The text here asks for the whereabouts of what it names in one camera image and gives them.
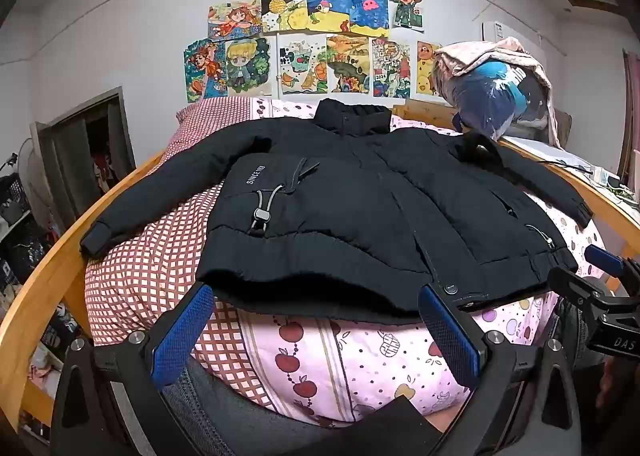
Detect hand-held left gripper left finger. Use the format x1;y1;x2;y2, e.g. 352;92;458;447
50;282;216;456

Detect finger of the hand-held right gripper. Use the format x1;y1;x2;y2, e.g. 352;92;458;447
547;265;619;311
584;244;640;287

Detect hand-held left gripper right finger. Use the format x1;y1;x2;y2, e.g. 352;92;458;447
416;281;583;456

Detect black padded jacket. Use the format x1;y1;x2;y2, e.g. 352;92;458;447
80;98;596;324

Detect plastic bag of clothes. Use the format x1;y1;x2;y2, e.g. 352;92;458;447
432;53;548;141

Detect person's right hand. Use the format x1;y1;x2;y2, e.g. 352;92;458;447
601;356;640;404

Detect person's right leg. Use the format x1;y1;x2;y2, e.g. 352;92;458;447
547;296;606;372

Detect person's leg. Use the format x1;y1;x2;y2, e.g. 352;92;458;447
547;296;606;372
162;366;301;456

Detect white power strip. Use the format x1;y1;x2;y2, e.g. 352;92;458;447
590;168;623;189

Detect person's left leg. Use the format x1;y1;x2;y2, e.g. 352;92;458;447
162;366;301;456

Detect dark cloth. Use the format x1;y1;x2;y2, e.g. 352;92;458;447
300;396;446;456

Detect white desk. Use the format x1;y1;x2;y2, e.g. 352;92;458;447
500;133;640;217

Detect pink apple print quilt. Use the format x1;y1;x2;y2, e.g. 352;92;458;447
84;96;608;429

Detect brown cushion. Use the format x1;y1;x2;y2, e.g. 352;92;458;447
547;108;573;149

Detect pink curtain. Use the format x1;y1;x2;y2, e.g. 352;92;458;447
621;50;640;177

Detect cluttered storage shelf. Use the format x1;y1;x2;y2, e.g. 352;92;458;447
0;206;86;437

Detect grey door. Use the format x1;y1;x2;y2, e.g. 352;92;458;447
30;123;81;231

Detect black storage crate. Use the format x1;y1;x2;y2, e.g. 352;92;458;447
0;175;31;224

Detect white air conditioner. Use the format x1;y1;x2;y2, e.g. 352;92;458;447
481;20;543;54

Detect black cable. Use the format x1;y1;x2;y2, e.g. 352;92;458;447
535;156;601;174

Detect wooden bed frame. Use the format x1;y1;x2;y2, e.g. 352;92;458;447
0;98;640;437

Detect group of wall drawings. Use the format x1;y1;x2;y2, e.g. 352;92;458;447
182;0;446;104

